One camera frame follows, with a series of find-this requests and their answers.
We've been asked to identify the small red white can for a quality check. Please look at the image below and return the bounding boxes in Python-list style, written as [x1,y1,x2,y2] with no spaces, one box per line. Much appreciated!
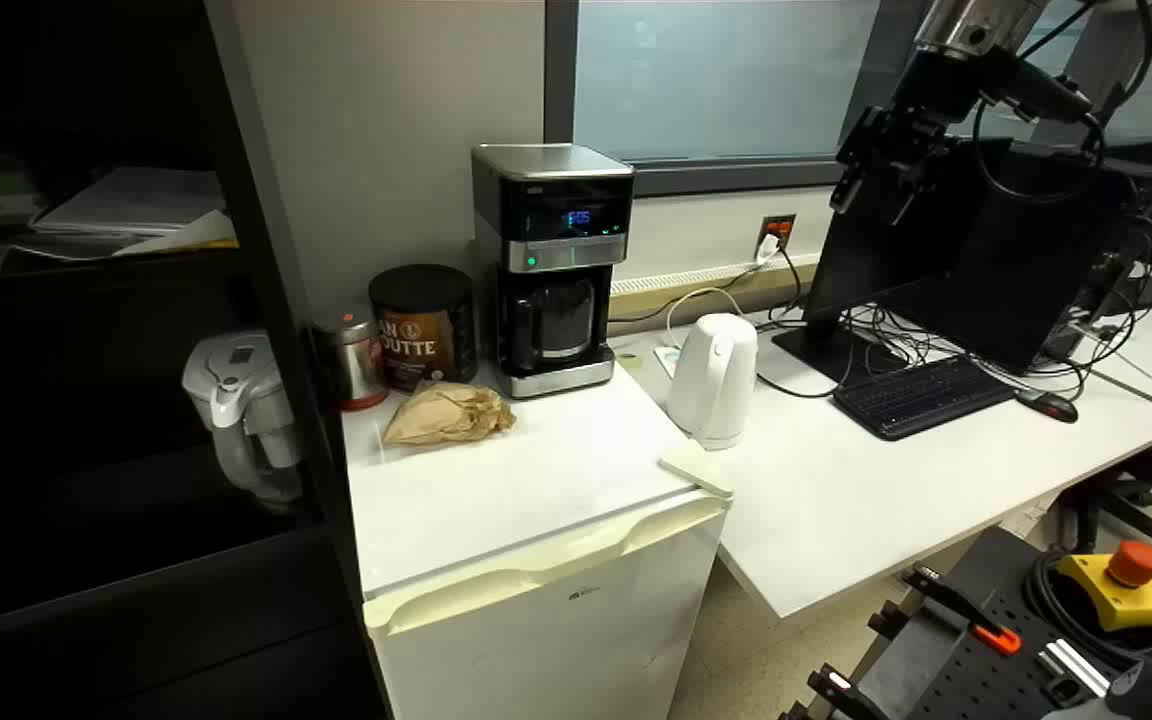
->
[331,307,387,416]

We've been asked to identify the stack of white papers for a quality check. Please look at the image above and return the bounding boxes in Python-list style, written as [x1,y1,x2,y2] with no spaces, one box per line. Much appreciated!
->
[0,165,245,281]

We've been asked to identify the black computer mouse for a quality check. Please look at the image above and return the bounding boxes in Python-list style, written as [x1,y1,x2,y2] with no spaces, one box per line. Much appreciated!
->
[1014,383,1084,428]

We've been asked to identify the white mini fridge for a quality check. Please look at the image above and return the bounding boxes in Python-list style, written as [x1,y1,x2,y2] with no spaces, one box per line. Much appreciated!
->
[342,357,736,720]

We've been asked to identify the white electric kettle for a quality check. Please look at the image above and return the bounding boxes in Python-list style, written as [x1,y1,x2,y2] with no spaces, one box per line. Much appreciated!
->
[660,314,766,458]

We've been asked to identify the black steel coffeemaker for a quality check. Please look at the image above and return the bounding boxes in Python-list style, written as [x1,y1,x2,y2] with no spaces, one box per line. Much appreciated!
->
[468,141,637,406]

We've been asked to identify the pale folded napkin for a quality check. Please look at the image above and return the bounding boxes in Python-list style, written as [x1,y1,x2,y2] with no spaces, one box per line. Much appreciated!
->
[658,446,736,502]

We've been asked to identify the yellow red emergency stop button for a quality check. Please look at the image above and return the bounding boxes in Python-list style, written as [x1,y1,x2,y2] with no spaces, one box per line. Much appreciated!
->
[1051,537,1152,642]

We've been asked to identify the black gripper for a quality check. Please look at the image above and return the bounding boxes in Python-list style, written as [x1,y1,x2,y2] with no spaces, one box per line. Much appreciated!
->
[830,52,994,230]

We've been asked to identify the dark brown coffee can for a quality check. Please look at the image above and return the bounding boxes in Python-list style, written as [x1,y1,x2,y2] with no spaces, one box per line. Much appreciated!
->
[370,259,479,396]

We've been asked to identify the glass coffee carafe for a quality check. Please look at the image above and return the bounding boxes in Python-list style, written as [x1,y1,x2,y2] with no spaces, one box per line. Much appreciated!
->
[514,272,604,371]

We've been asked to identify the wall power outlet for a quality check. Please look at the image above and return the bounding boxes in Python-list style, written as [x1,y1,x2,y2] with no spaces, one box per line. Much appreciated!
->
[756,214,802,259]

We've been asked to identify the black keyboard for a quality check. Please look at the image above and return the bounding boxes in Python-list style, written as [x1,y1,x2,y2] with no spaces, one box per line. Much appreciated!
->
[832,353,1022,446]

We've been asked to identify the black shelving unit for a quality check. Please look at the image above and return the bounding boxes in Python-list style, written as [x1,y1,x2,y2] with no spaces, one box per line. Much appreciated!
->
[0,0,387,720]

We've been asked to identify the orange black screwdriver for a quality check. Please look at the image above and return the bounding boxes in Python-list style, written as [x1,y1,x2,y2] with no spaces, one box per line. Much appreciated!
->
[904,566,1029,660]

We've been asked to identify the white water filter pitcher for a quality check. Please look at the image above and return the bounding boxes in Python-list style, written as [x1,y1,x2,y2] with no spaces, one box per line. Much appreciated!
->
[178,329,308,522]

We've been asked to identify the frosted glass window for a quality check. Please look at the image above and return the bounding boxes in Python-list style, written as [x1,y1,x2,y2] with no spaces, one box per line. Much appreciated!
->
[545,0,934,201]

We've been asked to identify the white power cable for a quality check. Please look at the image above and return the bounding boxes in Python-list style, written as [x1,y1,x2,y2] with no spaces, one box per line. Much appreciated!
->
[624,235,807,337]

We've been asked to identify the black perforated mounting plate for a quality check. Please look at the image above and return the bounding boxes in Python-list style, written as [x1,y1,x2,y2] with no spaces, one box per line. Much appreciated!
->
[790,523,1147,720]

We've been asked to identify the black computer monitor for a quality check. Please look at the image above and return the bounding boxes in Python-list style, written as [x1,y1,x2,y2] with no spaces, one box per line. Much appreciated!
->
[773,136,1138,391]

